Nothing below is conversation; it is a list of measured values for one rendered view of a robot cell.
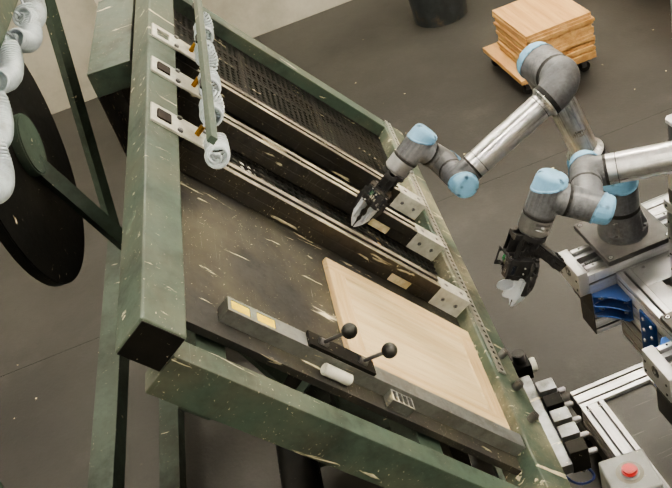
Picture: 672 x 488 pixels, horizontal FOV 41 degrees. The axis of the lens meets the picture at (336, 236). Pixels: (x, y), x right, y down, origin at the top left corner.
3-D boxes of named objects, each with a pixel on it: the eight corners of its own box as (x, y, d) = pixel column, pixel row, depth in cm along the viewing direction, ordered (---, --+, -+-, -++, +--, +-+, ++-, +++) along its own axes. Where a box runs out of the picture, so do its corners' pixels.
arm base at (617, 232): (631, 208, 288) (629, 183, 282) (658, 233, 275) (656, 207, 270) (588, 226, 287) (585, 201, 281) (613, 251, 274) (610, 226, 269)
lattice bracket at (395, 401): (408, 417, 223) (415, 409, 222) (386, 407, 220) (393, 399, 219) (404, 406, 227) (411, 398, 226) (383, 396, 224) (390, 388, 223)
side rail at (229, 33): (370, 146, 400) (385, 127, 396) (151, 12, 351) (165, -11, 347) (366, 137, 406) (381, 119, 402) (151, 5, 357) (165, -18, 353)
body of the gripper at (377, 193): (356, 198, 260) (381, 166, 256) (362, 192, 268) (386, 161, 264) (377, 215, 259) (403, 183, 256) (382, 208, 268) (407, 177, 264)
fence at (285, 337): (516, 457, 245) (526, 447, 243) (218, 321, 202) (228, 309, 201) (510, 443, 249) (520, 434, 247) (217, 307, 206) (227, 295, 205)
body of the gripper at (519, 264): (492, 264, 220) (506, 222, 214) (523, 266, 222) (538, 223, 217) (504, 282, 213) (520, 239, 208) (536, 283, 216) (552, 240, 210)
